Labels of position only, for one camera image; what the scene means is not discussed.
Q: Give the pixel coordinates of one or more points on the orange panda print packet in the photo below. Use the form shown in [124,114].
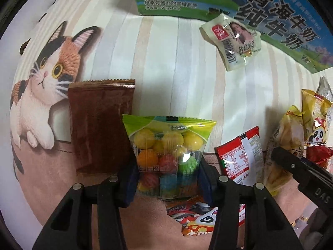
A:
[200,220]

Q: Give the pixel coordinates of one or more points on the striped cat print blanket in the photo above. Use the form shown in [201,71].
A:
[169,57]

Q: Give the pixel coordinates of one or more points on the yellow panda print packet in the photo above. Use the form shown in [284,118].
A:
[317,119]

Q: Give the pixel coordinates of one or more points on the pale chicken feet packet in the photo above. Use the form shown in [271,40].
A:
[231,39]

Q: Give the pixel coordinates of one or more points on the red white snack packet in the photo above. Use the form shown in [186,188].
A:
[242,153]

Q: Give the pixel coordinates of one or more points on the brown snack packet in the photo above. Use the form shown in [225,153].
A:
[98,125]

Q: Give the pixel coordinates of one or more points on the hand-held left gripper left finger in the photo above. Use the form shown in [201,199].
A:
[130,186]

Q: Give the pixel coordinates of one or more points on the colourful gumball candy bag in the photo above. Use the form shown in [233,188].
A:
[166,145]

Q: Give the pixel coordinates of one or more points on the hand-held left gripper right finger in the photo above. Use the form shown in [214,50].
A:
[206,186]

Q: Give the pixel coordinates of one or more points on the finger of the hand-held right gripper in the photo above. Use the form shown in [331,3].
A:
[294,165]

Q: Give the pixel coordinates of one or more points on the silver snack packet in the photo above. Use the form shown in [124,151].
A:
[325,88]

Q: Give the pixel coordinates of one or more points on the yellow snack packet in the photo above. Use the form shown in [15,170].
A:
[286,138]

